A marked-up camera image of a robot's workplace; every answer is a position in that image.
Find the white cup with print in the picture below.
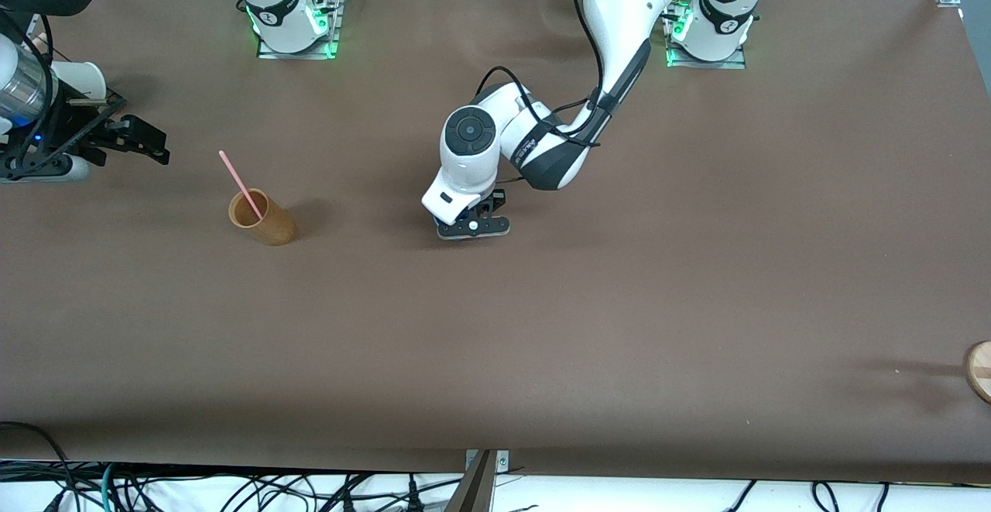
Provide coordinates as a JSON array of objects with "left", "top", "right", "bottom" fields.
[{"left": 50, "top": 60, "right": 107, "bottom": 102}]

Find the metal table edge bracket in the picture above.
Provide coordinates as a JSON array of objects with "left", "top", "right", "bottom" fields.
[{"left": 445, "top": 448, "right": 510, "bottom": 512}]

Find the black looped floor cable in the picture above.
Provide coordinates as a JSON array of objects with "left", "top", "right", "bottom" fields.
[{"left": 0, "top": 421, "right": 78, "bottom": 512}]

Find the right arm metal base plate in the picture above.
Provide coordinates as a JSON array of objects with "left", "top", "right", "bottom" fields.
[{"left": 255, "top": 0, "right": 345, "bottom": 60}]

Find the pink straw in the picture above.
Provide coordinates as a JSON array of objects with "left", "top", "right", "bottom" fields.
[{"left": 218, "top": 149, "right": 264, "bottom": 221}]

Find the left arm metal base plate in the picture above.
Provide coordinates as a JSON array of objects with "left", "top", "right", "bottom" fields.
[{"left": 664, "top": 0, "right": 748, "bottom": 71}]

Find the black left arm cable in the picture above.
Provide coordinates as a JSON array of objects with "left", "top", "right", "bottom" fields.
[{"left": 474, "top": 0, "right": 612, "bottom": 149}]

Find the round wooden disc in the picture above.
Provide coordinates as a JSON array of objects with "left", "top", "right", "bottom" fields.
[{"left": 964, "top": 340, "right": 991, "bottom": 404}]

